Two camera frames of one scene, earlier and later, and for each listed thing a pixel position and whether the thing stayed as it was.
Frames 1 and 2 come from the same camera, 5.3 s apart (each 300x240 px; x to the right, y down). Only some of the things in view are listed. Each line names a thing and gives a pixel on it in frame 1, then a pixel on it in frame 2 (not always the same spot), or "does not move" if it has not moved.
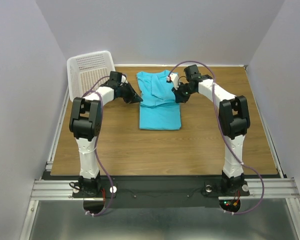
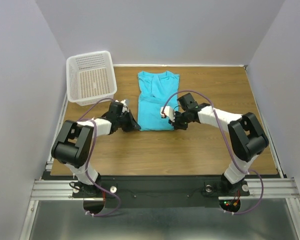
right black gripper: [181, 93] → [178, 122]
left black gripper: [126, 91] → [129, 120]
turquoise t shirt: [158, 110] does not move
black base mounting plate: [163, 194] does not move
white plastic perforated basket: [84, 70] does not move
